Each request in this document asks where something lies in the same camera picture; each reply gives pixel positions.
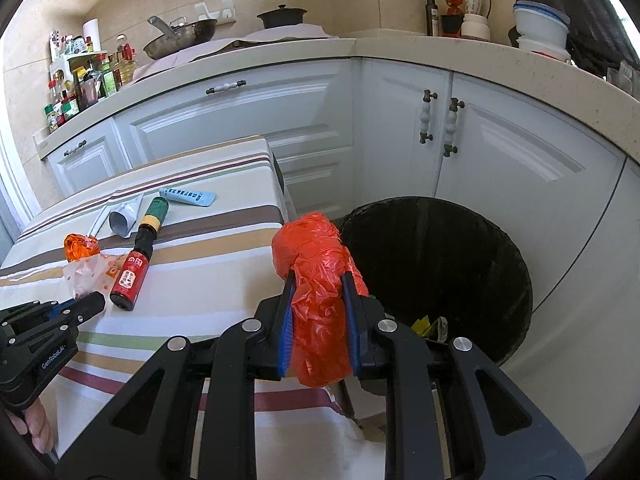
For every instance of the orange wrapper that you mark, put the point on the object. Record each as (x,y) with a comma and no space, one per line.
(80,247)

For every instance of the red figurine packet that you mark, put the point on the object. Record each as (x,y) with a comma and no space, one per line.
(453,5)

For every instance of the dark olive oil bottle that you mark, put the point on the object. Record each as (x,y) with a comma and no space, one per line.
(431,15)

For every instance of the person's left hand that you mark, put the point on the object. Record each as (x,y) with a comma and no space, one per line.
(37,427)

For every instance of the black lidded pot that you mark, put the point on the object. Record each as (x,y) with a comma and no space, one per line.
(282,17)

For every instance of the dark hanging cloth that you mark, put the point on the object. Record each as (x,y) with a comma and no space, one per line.
(585,10)

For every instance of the black trash bin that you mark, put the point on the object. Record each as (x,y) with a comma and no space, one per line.
(450,260)

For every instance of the white door frame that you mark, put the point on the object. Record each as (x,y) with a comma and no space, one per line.
(15,180)

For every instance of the silver grey tube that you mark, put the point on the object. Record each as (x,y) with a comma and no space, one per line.
(125,217)

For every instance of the white container blue rim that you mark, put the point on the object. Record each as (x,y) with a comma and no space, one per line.
(542,25)

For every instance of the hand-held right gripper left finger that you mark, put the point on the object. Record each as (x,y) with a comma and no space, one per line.
(287,325)

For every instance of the white and green wrapper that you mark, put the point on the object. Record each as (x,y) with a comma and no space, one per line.
(441,330)

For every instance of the group of condiment bottles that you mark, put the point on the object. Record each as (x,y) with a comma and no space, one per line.
(95,82)

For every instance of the light blue tube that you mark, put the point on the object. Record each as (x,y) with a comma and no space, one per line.
(187,196)

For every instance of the white wall holder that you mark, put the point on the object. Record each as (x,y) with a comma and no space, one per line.
(220,7)

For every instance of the striped tablecloth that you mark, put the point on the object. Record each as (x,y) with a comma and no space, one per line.
(215,260)

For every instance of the white jar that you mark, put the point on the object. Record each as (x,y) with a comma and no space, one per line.
(475,27)

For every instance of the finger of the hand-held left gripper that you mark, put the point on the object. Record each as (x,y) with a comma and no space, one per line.
(25,312)
(85,307)

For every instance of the white container red rim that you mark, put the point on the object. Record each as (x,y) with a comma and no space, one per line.
(542,51)

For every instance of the white spice rack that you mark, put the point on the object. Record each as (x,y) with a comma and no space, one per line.
(65,62)

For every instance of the yellow-green wrapper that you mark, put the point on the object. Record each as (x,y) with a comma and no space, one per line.
(422,325)

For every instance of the translucent orange-dotted plastic bag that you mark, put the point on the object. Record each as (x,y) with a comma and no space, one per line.
(87,272)

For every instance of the steel wok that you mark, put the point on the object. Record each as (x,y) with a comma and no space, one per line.
(185,35)

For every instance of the pale stove cover cloth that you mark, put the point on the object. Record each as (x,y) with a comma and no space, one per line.
(260,37)

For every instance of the small clear glass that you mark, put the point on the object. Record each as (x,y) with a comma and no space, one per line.
(612,72)

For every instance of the red small bottle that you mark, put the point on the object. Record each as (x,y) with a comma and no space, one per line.
(129,280)

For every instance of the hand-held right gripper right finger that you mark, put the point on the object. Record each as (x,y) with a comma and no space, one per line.
(351,330)

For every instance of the black cup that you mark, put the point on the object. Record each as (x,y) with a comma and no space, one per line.
(450,24)

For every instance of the paper towel roll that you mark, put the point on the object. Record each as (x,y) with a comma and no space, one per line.
(91,30)

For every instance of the orange-red plastic bag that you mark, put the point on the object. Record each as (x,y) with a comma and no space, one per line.
(317,310)

